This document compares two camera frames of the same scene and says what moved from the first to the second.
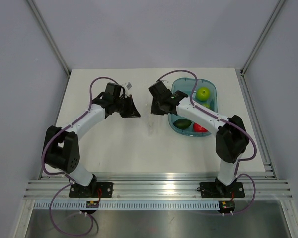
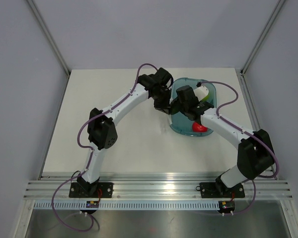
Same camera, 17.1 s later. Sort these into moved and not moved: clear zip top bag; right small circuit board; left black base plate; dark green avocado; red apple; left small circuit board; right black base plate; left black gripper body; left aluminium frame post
Moved: clear zip top bag; left black gripper body; dark green avocado
Not moved: right black base plate; red apple; right small circuit board; left black base plate; left aluminium frame post; left small circuit board
